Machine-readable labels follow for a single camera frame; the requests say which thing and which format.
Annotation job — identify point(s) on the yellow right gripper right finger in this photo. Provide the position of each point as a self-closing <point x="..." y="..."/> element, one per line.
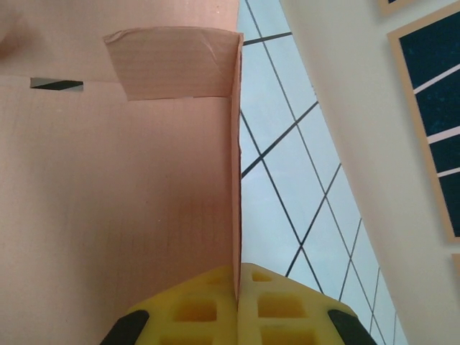
<point x="280" y="316"/>

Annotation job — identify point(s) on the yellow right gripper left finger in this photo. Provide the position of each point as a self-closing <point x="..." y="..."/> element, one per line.
<point x="201" y="316"/>

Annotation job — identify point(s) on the pink paper box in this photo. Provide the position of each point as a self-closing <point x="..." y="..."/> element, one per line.
<point x="125" y="179"/>

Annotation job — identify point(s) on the dark panel with leaf lines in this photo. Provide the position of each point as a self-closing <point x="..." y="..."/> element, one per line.
<point x="438" y="108"/>

